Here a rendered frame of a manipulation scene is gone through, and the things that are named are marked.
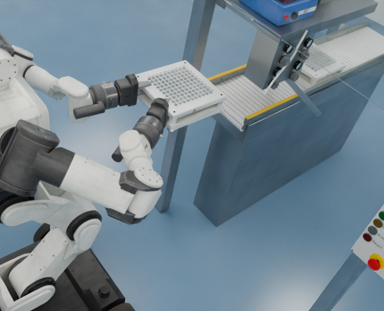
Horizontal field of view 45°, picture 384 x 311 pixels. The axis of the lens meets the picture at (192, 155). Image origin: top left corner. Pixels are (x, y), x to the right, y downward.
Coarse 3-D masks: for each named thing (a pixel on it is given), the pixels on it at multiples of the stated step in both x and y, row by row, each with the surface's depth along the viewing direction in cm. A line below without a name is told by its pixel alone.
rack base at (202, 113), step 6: (138, 96) 165; (144, 96) 164; (144, 102) 163; (150, 102) 162; (204, 108) 165; (210, 108) 166; (216, 108) 167; (222, 108) 169; (192, 114) 162; (198, 114) 162; (204, 114) 164; (210, 114) 166; (168, 120) 157; (180, 120) 158; (186, 120) 159; (192, 120) 161; (168, 126) 157; (174, 126) 156; (180, 126) 159
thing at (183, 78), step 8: (176, 72) 169; (184, 72) 170; (160, 80) 163; (168, 80) 164; (176, 80) 166; (184, 80) 166; (192, 80) 168; (168, 88) 160; (176, 88) 162; (184, 88) 162; (192, 88) 163; (200, 88) 165; (176, 96) 160; (184, 96) 159
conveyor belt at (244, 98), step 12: (228, 84) 207; (240, 84) 209; (252, 84) 210; (300, 84) 218; (228, 96) 201; (240, 96) 202; (252, 96) 204; (264, 96) 205; (276, 96) 207; (288, 96) 209; (228, 108) 195; (240, 108) 196; (252, 108) 198; (228, 120) 195; (240, 120) 191
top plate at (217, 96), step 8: (176, 64) 173; (184, 64) 174; (144, 72) 166; (152, 72) 167; (192, 72) 172; (144, 80) 163; (208, 80) 170; (144, 88) 160; (152, 88) 160; (216, 88) 167; (152, 96) 158; (160, 96) 158; (208, 96) 163; (216, 96) 164; (224, 96) 165; (184, 104) 157; (192, 104) 158; (200, 104) 159; (208, 104) 161; (168, 112) 154; (176, 112) 153; (184, 112) 155; (192, 112) 158
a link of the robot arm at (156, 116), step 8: (152, 104) 149; (160, 104) 148; (168, 104) 150; (152, 112) 146; (160, 112) 147; (144, 120) 143; (152, 120) 144; (160, 120) 147; (160, 128) 145; (160, 136) 146
